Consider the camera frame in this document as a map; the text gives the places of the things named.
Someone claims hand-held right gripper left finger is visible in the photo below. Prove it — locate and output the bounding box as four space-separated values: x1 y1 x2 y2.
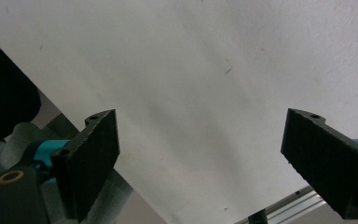
49 108 121 223

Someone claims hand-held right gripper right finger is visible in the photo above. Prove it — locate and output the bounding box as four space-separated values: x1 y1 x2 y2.
281 107 358 220

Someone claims aluminium frame rail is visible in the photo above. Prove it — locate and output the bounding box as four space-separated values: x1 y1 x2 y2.
234 184 329 224

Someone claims black rail bracket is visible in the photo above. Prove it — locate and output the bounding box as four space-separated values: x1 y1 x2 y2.
247 208 269 224

